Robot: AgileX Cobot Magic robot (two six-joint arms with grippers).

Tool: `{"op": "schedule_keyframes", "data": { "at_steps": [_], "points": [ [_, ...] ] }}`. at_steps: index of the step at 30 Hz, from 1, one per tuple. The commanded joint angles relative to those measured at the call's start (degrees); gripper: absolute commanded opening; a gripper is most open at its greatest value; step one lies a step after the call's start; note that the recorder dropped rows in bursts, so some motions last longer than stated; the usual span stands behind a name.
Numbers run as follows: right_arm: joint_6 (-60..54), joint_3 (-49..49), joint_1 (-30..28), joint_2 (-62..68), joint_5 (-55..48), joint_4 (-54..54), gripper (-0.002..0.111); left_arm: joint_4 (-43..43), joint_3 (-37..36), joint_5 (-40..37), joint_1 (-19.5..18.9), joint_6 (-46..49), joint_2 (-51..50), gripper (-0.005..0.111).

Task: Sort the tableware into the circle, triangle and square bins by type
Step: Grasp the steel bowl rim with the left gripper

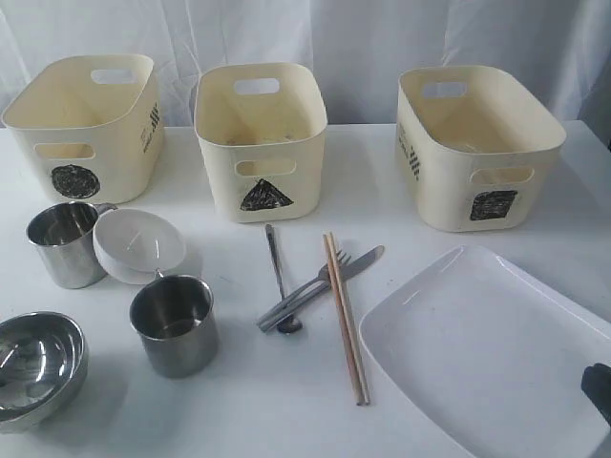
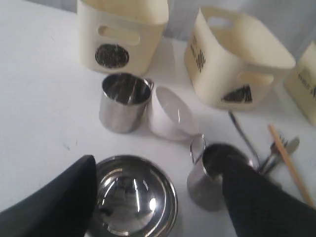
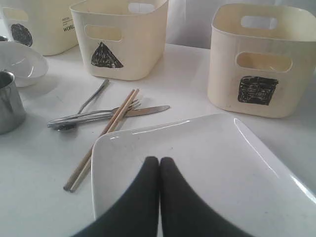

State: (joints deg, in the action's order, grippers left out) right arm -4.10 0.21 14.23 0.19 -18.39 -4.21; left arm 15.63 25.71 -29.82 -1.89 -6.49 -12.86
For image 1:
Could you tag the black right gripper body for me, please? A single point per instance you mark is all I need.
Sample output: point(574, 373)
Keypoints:
point(596, 385)

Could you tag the steel table knife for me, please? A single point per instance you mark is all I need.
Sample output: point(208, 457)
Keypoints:
point(348, 270)

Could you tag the steel fork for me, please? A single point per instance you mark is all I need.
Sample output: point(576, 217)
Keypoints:
point(322, 276)

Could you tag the steel spoon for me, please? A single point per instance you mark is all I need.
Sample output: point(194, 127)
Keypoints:
point(290, 324)

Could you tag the steel mug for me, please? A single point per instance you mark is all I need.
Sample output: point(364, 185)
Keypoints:
point(174, 318)
point(63, 237)

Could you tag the white ceramic bowl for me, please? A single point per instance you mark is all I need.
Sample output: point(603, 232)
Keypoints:
point(132, 245)

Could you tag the white rectangular plate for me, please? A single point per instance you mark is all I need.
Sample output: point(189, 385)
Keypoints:
point(492, 356)

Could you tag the cream bin with square mark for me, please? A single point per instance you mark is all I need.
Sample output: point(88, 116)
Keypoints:
point(475, 146)

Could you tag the white backdrop curtain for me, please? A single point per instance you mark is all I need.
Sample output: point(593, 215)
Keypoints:
point(560, 50)

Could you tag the cream bin with triangle mark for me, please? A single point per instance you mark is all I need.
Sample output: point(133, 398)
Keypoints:
point(262, 131)

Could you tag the cream bin with circle mark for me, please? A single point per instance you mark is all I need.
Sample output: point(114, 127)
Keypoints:
point(90, 127)

